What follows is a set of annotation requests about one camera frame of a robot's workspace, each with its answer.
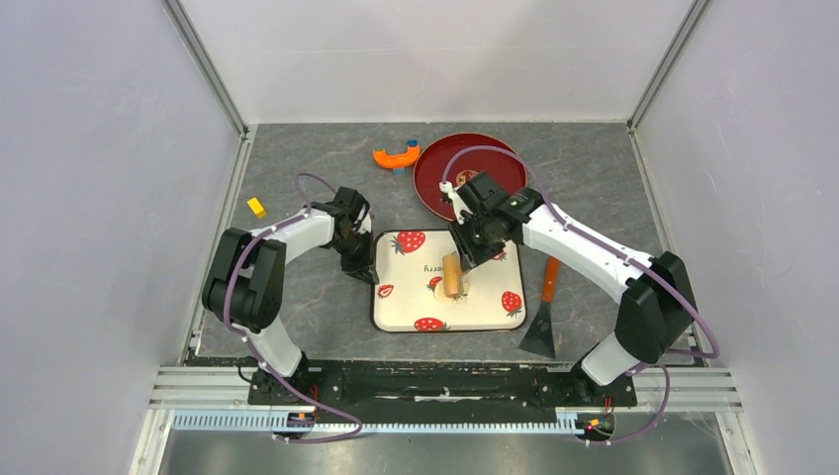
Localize red round plate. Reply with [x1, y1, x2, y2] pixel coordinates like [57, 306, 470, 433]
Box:
[413, 133, 527, 221]

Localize orange handled scraper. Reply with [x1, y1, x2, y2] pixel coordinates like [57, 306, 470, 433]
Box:
[518, 257, 561, 360]

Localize yellow block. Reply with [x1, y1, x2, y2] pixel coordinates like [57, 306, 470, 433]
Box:
[246, 197, 267, 219]

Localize strawberry pattern tray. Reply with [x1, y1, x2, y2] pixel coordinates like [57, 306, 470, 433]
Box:
[372, 230, 526, 333]

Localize orange U-shaped toy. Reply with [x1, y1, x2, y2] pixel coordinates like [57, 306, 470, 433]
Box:
[372, 140, 421, 173]

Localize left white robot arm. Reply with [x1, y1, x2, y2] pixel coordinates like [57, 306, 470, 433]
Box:
[201, 187, 379, 404]

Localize white toothed cable strip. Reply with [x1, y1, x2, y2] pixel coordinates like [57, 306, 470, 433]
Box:
[172, 410, 584, 435]

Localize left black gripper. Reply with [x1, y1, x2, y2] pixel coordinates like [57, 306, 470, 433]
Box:
[327, 229, 375, 285]

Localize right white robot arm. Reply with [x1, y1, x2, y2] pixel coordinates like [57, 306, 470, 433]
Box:
[439, 172, 697, 404]

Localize wooden dough roller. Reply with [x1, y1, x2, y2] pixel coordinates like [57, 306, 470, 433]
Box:
[441, 252, 463, 292]

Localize white dough piece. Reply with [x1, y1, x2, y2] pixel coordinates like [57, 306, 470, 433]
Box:
[433, 279, 470, 305]

